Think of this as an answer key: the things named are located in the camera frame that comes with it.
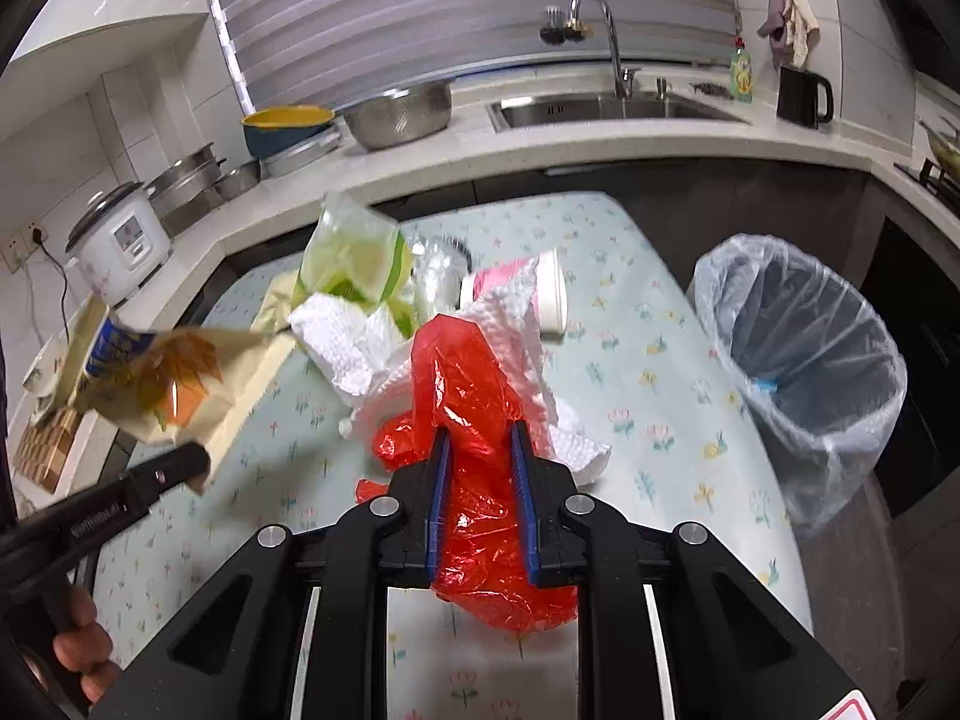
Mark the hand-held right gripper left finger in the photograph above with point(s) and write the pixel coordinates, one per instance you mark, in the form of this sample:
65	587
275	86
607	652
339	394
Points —
439	495

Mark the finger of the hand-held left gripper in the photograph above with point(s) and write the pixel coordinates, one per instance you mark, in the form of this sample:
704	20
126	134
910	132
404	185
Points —
169	471

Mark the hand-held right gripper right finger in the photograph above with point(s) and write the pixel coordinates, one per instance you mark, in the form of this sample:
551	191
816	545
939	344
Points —
525	495

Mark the cream snack bag orange print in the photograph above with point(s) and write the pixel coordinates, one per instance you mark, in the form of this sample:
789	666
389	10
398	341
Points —
172	375

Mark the red plastic bag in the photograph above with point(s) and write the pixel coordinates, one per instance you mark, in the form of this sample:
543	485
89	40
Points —
465	390

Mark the plain cream foil-lined bag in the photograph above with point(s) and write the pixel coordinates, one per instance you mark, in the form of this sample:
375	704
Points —
276	300

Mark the white plastic bag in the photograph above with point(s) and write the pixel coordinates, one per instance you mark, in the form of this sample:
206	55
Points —
817	360

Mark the person's left hand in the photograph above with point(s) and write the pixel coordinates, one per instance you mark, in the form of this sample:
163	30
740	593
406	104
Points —
79	645

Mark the wooden checkered box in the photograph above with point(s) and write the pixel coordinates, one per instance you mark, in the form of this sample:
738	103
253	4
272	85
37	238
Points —
45	450

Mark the floral tablecloth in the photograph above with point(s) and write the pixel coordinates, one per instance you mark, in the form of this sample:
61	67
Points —
637	390

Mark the white bowl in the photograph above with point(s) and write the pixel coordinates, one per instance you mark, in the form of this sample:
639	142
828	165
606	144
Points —
41	379

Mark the white paper towel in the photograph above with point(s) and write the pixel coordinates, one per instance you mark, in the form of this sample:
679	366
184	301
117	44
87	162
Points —
517	322
337	337

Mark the pink and white cup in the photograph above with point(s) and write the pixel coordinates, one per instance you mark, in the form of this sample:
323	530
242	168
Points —
551	292

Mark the crumpled clear plastic bottle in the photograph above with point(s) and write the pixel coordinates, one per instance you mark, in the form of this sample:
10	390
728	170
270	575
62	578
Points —
439	270

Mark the white rice cooker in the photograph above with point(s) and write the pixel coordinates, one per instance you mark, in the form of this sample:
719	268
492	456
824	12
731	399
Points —
120	240

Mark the green plastic bag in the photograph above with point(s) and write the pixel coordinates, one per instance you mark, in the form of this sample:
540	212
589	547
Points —
352	255

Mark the stacked steel pots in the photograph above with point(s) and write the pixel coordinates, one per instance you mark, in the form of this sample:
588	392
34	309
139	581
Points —
184	180

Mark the small steel basin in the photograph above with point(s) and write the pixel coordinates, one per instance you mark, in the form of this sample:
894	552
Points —
240	178

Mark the blue and yellow bowl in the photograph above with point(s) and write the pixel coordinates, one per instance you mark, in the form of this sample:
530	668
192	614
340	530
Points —
289	131

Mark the steel colander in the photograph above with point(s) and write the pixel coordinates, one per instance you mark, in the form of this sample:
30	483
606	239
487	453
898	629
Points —
397	116

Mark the white stone kitchen counter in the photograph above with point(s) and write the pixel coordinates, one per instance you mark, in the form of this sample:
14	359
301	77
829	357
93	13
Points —
675	142

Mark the steel sink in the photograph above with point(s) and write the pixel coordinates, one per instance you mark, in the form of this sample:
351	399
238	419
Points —
600	111

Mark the sink soap dispenser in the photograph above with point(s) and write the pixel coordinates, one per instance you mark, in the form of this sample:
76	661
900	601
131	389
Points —
661	88

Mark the black scrubber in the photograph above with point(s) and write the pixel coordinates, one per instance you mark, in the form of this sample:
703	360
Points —
709	88

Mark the green dish soap bottle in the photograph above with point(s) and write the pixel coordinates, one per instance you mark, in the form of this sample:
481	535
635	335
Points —
742	75

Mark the chrome faucet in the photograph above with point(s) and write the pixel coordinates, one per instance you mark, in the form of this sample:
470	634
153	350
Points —
611	30

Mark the black mug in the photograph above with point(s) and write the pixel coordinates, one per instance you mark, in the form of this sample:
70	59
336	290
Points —
799	97

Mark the grey window blind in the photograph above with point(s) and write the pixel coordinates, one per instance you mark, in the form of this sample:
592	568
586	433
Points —
450	0

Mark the gas stove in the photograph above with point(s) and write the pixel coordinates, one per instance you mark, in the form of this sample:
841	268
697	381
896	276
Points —
934	184

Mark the purple hanging cloth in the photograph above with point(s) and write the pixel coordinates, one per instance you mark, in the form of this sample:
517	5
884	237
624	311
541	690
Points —
772	15

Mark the wok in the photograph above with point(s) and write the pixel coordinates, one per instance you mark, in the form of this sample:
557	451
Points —
946	154

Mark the cream hanging cloth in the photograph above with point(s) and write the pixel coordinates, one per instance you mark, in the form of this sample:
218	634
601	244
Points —
801	22

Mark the wall power outlet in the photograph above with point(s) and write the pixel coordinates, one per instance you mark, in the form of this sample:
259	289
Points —
19	247

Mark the white wall cabinet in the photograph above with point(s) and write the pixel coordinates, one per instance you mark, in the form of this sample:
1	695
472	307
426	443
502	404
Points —
112	34

